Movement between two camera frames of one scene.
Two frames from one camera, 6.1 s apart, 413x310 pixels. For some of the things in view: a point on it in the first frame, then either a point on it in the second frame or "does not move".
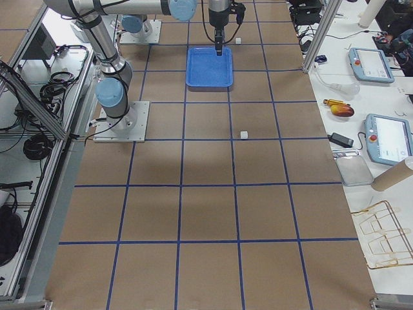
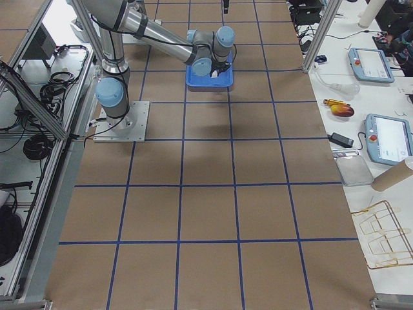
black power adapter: x=341 y=140 does not move
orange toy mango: x=342 y=110 does not move
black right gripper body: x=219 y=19 to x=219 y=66
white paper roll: x=370 y=13 does not move
